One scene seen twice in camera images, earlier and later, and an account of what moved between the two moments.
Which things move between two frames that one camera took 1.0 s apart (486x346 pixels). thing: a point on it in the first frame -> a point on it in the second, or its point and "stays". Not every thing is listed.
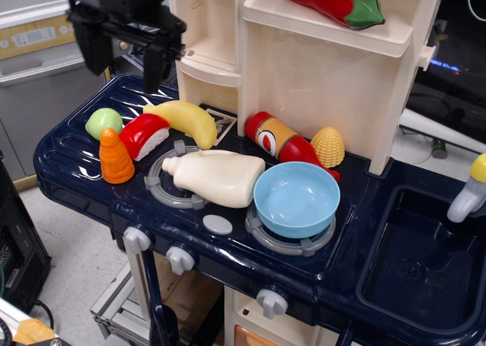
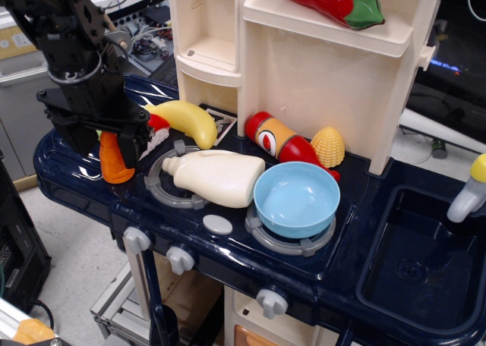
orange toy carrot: (115, 165) stays
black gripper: (134, 10) -> (100, 102)
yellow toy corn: (329, 146) stays
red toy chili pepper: (357, 7) stays
